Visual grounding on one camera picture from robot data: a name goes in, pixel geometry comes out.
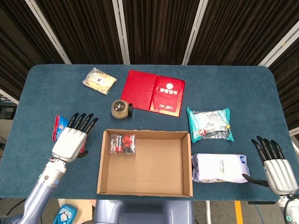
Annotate white table leg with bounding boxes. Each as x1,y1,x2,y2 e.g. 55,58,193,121
205,200,212,224

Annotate blue felt table cover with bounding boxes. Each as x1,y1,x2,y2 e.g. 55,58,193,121
0,64,299,202

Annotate white tissue pack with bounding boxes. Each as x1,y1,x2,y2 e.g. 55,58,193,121
191,153,250,184

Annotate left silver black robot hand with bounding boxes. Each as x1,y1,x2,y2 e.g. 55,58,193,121
51,112,99,163

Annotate white partition frame post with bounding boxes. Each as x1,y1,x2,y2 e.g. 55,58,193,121
258,27,299,68
112,0,131,65
24,0,72,65
0,88,19,105
181,0,208,65

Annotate yellow snack packet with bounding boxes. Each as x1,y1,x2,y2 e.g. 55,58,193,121
82,67,117,95

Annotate blue snack bag red edges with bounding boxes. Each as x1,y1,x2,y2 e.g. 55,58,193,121
51,115,88,154

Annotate grey-blue robot torso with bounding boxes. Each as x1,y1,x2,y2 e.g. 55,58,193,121
93,199,195,224

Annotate dark brown pleated curtain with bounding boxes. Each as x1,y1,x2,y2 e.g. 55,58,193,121
122,0,200,65
189,0,299,66
0,0,65,101
31,0,123,65

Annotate teal snack bag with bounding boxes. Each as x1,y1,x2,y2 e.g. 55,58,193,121
186,106,235,143

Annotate black equipment rack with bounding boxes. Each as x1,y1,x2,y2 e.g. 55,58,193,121
0,102,17,120

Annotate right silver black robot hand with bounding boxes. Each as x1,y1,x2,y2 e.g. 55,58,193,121
242,135,299,195

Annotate open red certificate folder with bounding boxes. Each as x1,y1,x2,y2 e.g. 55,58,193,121
120,69,186,118

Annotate blue handheld pendant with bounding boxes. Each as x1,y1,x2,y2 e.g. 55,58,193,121
52,203,79,224

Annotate small red-label clear packet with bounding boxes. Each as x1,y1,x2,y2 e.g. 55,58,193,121
108,133,137,156

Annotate open brown cardboard box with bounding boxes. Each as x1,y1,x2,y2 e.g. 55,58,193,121
96,129,194,198

